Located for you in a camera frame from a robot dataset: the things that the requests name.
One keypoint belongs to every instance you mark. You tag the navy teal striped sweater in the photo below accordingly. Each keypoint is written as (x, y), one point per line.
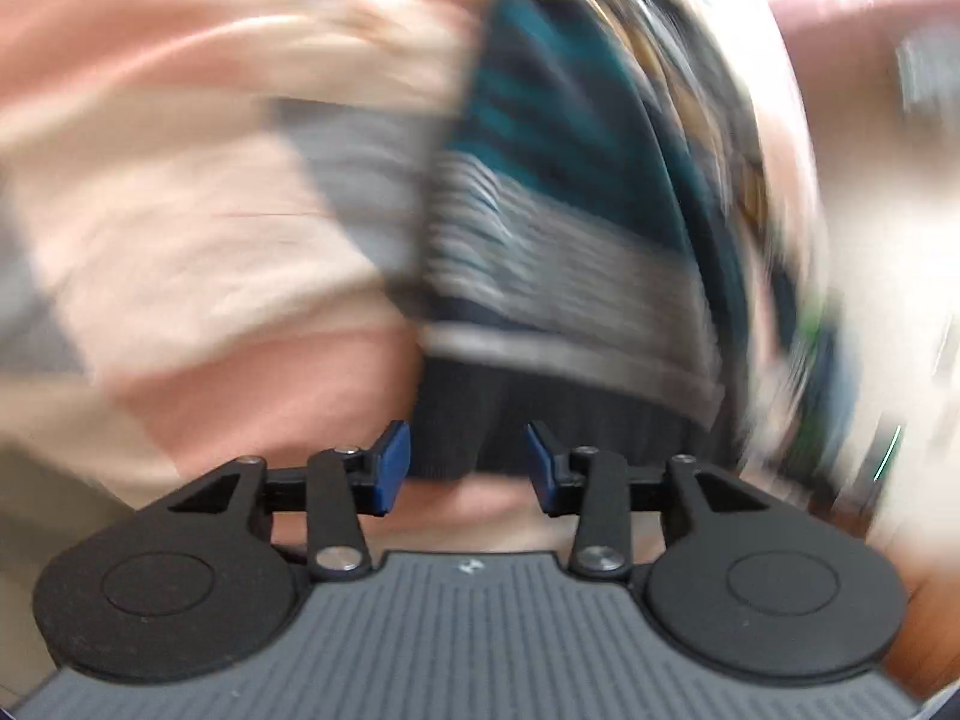
(621, 244)

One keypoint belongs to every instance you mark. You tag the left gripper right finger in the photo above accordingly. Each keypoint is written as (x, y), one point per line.
(594, 485)

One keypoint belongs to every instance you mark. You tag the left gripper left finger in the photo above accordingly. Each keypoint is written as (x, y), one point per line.
(344, 483)

